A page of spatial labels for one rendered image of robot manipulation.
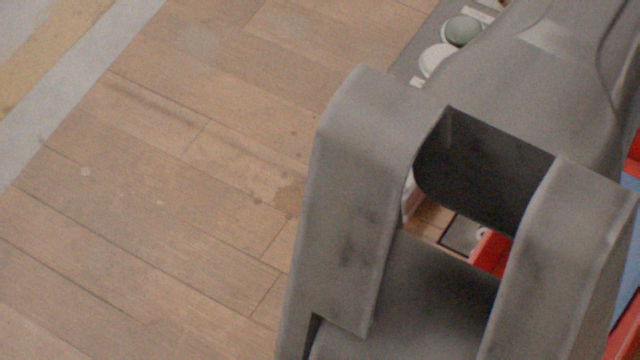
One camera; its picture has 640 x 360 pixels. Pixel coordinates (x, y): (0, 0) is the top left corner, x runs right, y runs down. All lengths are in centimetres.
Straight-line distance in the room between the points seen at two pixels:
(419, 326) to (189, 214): 54
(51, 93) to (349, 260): 184
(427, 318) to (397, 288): 1
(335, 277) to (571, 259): 8
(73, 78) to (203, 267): 134
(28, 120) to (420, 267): 180
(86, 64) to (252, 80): 126
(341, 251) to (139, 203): 56
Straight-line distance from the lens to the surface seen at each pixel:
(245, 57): 99
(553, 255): 34
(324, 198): 37
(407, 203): 88
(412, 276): 40
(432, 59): 93
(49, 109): 218
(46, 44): 228
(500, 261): 87
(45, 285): 91
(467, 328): 39
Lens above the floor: 166
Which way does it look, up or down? 56 degrees down
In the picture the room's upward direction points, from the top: 9 degrees counter-clockwise
